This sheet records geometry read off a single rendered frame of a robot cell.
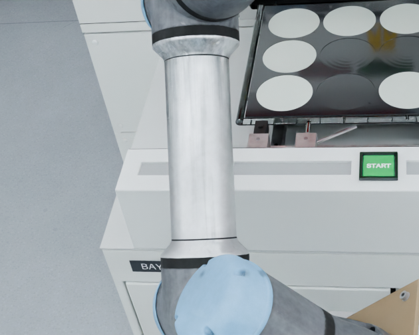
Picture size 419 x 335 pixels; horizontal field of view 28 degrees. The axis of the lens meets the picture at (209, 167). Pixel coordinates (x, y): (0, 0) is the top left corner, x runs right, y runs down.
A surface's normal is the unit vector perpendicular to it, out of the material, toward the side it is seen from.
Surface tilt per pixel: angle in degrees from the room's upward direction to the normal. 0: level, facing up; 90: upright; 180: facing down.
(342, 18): 0
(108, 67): 90
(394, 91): 0
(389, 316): 47
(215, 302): 40
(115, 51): 90
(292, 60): 0
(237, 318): 53
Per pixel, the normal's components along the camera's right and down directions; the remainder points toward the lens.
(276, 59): -0.15, -0.71
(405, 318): -0.81, -0.53
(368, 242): -0.15, 0.70
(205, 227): 0.05, -0.06
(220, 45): 0.46, 0.66
